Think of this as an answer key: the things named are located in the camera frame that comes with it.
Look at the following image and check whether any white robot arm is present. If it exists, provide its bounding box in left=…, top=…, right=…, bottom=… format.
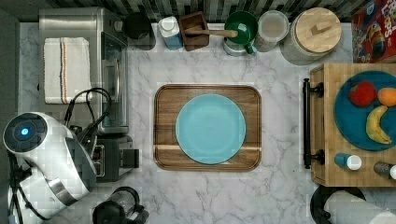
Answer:
left=3, top=112, right=96, bottom=224

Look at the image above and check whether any light blue plate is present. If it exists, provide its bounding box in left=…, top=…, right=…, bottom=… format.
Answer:
left=176, top=93, right=247, bottom=164

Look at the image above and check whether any wooden serving tray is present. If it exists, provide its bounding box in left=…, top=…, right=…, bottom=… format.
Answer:
left=153, top=84, right=262, bottom=172

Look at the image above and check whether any small grey white jar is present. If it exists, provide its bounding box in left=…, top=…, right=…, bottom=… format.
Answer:
left=223, top=37, right=247, bottom=57

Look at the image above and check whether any dark wooden utensil box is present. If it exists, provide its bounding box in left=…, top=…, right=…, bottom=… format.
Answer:
left=178, top=11, right=209, bottom=51

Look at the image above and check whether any wooden spoon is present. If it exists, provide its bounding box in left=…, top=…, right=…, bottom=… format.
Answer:
left=185, top=29, right=238, bottom=37

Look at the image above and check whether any white blue milk carton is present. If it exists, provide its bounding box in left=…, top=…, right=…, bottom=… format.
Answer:
left=159, top=16, right=183, bottom=50

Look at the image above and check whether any black two-slot toaster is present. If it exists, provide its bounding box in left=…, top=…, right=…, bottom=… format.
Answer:
left=92, top=134, right=139, bottom=183

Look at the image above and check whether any green mug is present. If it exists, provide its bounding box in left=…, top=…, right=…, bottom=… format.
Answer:
left=224, top=11, right=258, bottom=54

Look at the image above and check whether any dark smoked glass jar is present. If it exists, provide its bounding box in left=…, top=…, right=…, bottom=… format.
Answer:
left=123, top=12, right=156, bottom=50

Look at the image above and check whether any clear jar with white lid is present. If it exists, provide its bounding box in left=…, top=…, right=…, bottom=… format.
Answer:
left=254, top=10, right=290, bottom=52

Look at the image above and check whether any stainless steel toaster oven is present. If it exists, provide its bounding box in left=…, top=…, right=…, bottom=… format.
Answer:
left=38, top=7, right=129, bottom=135

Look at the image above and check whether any glass canister with wooden lid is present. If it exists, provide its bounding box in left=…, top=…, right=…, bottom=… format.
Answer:
left=280, top=7, right=342, bottom=65

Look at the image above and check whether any white striped folded towel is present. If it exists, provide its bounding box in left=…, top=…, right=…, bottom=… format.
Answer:
left=44, top=37, right=92, bottom=105

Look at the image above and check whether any dark blue plate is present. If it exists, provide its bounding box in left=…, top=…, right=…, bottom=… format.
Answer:
left=333, top=71, right=396, bottom=151

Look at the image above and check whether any paper towel roll on holder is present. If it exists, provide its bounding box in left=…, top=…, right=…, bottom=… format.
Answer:
left=310, top=186, right=396, bottom=224

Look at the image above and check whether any blue white shaker bottle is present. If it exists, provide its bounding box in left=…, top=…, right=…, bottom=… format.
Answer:
left=334, top=153, right=362, bottom=171

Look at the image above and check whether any red apple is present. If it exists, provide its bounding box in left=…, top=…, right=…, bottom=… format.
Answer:
left=348, top=81, right=376, bottom=107

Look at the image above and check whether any yellow banana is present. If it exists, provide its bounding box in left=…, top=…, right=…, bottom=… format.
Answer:
left=366, top=105, right=392, bottom=145

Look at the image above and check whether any orange fruit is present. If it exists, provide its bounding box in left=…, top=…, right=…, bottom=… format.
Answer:
left=377, top=88, right=396, bottom=106

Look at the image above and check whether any grey white shaker bottle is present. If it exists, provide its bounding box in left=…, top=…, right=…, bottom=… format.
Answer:
left=374, top=161, right=396, bottom=179

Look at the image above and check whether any red cereal box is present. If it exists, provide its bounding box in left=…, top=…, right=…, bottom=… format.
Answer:
left=351, top=0, right=396, bottom=63

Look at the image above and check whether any wooden crate with black handle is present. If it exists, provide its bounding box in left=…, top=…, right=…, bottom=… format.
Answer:
left=308, top=63, right=396, bottom=187

